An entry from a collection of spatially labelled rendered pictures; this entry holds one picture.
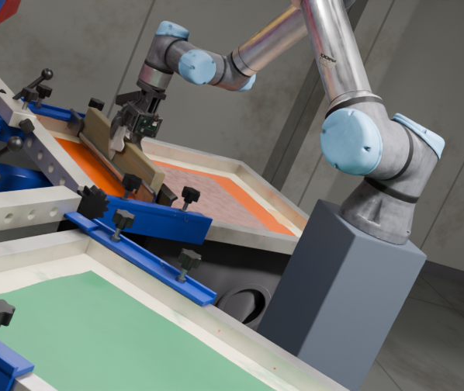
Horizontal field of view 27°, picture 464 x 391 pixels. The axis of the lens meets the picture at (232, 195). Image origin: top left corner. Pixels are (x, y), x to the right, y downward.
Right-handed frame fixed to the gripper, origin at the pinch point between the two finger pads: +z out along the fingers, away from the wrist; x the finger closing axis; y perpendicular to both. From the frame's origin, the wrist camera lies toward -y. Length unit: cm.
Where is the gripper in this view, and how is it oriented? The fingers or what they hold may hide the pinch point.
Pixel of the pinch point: (118, 155)
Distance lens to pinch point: 242.4
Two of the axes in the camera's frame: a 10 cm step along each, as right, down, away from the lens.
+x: 7.8, 1.7, 6.1
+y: 4.9, 4.4, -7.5
